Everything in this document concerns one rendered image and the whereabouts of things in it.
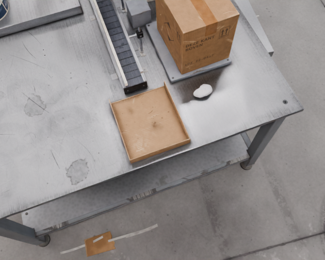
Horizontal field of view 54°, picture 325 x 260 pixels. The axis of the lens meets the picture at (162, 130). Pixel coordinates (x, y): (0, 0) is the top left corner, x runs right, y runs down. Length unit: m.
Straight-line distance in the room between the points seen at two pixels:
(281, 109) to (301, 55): 1.36
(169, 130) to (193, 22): 0.44
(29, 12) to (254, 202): 1.69
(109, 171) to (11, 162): 0.41
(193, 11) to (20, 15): 0.90
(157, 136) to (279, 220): 1.13
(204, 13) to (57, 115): 0.76
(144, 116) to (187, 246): 0.97
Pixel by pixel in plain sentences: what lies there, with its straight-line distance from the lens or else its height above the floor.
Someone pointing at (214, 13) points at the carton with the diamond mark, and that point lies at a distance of 1.34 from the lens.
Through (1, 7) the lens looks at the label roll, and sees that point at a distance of 1.84.
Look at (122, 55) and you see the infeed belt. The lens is 1.53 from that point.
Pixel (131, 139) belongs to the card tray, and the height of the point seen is 0.83.
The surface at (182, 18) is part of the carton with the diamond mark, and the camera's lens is 1.32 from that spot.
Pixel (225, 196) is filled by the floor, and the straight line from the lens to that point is 2.15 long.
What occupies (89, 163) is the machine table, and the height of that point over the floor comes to 0.83.
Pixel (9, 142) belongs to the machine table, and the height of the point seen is 0.83.
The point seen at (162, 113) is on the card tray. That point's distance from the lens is 1.39.
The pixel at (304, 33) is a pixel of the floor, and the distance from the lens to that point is 2.96.
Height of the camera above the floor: 2.06
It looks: 65 degrees down
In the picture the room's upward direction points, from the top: 4 degrees counter-clockwise
